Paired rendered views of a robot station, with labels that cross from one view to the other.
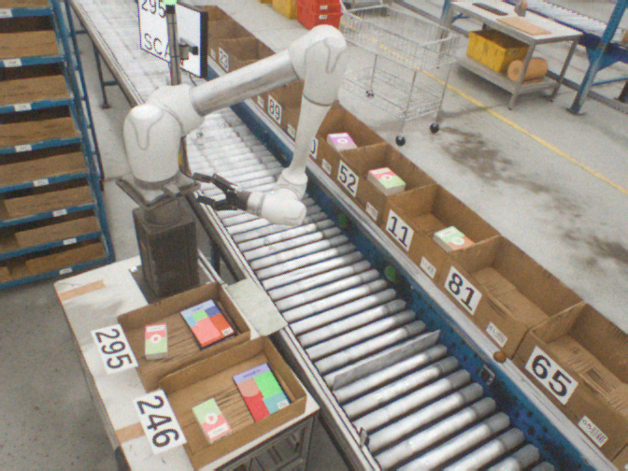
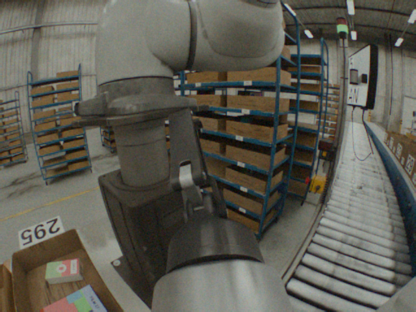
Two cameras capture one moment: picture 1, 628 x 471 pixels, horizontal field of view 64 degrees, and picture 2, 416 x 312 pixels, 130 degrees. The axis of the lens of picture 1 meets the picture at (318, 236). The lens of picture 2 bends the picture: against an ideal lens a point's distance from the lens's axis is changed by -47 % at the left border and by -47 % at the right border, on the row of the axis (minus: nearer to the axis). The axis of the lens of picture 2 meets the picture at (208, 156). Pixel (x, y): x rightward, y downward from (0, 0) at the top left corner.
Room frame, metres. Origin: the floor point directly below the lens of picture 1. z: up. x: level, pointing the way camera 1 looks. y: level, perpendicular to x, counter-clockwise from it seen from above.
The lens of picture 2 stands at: (1.51, 0.20, 1.24)
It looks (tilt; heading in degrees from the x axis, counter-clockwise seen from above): 19 degrees down; 78
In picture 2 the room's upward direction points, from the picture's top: straight up
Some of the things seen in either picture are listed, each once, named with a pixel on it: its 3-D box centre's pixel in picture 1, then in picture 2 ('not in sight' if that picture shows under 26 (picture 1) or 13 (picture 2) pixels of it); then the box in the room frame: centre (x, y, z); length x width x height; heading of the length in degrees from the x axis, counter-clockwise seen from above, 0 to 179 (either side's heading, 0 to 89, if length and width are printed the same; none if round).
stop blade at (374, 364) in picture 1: (388, 359); not in sight; (1.16, -0.30, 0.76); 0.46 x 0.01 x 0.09; 124
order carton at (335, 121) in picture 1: (339, 143); not in sight; (2.35, -0.05, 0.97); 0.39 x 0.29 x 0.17; 34
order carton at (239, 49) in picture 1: (249, 61); (413, 156); (3.33, 0.61, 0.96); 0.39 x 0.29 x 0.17; 34
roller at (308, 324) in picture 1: (344, 311); not in sight; (1.41, -0.14, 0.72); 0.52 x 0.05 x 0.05; 124
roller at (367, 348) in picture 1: (371, 346); not in sight; (1.24, -0.25, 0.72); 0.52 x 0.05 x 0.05; 124
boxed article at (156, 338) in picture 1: (156, 341); (64, 272); (1.11, 0.52, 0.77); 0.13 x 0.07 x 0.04; 19
